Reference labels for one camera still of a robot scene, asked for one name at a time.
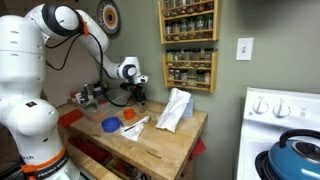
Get red hanging cloth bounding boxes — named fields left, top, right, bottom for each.
left=190, top=137, right=207, bottom=161

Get silver metal can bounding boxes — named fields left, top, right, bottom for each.
left=83, top=83, right=95, bottom=98

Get green item in bin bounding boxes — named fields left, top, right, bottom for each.
left=83, top=103, right=99, bottom=112

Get clear plastic storage bin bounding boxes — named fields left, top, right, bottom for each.
left=79, top=89, right=132, bottom=123

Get white stove knob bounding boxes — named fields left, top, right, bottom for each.
left=272, top=98, right=292, bottom=119
left=252, top=97, right=270, bottom=115

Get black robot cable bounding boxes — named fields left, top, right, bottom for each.
left=44, top=31, right=138, bottom=108

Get white light switch plate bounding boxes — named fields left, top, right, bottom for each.
left=235, top=37, right=255, bottom=62

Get red mat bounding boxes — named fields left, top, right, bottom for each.
left=58, top=109, right=84, bottom=128

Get red and white container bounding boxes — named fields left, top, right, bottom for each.
left=69, top=91, right=87, bottom=105

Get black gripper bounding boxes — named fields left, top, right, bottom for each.
left=128, top=82, right=147, bottom=105

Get black stove burner coil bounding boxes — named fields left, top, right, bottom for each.
left=254, top=149, right=278, bottom=180

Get wooden butcher block cart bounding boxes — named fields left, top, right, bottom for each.
left=54, top=98, right=208, bottom=180

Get blue plastic cup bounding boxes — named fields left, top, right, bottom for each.
left=101, top=116, right=124, bottom=133

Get light blue box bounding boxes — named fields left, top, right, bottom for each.
left=182, top=96, right=194, bottom=119

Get white kitchen stove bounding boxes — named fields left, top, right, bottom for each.
left=235, top=87, right=320, bottom=180

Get wooden spice rack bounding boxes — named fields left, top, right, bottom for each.
left=157, top=0, right=221, bottom=45
left=162, top=50, right=218, bottom=94

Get blue kettle with black handle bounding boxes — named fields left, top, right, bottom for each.
left=267, top=129, right=320, bottom=180

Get red items under cart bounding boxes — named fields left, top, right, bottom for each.
left=68, top=136, right=109, bottom=164

